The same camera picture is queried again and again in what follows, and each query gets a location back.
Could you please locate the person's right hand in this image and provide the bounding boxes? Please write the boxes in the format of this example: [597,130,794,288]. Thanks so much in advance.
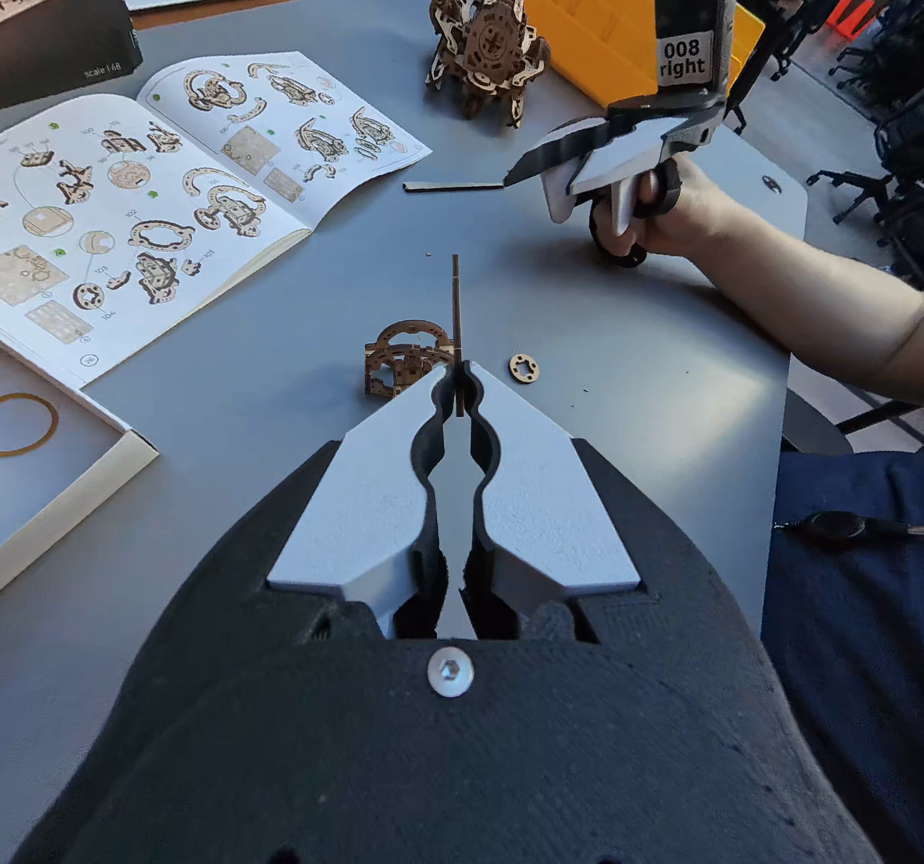
[603,155,734,259]

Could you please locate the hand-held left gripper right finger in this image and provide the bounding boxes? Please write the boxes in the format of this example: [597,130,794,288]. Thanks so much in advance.
[461,361,642,640]

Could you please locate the orange traffic cone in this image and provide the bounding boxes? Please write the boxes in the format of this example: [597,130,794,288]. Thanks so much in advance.
[825,0,900,39]

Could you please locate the yellow plastic bin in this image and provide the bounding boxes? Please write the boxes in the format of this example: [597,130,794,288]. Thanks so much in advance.
[505,0,766,109]

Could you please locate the black office chair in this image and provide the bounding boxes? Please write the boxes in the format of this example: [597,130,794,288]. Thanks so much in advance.
[807,84,924,280]

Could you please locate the white cardboard box tray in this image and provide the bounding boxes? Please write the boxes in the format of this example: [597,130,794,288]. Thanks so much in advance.
[0,348,160,591]

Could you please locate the person's right forearm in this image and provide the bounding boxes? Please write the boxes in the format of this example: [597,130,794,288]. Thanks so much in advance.
[686,207,924,404]

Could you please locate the tan rubber band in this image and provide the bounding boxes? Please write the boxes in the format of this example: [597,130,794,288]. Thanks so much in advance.
[0,392,61,458]

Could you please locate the small wooden model subassembly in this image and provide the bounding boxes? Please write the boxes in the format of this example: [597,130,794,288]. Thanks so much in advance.
[364,320,463,400]

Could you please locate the large wooden model assembly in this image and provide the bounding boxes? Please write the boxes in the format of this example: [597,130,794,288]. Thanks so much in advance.
[424,0,552,130]

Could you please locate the person's navy trousers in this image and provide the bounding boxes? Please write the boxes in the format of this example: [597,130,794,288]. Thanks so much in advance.
[761,448,924,864]

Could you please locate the open instruction booklet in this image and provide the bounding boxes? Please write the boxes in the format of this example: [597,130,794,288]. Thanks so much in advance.
[0,51,433,389]

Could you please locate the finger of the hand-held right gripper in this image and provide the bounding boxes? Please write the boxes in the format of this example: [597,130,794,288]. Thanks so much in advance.
[566,116,694,197]
[503,117,616,224]

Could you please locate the black chair base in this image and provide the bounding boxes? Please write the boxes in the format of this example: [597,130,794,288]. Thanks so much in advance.
[782,387,924,455]

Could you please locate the black model kit box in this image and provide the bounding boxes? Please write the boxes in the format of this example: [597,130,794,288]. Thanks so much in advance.
[0,0,144,111]

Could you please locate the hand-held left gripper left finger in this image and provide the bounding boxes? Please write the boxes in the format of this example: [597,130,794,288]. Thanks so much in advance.
[267,363,450,640]

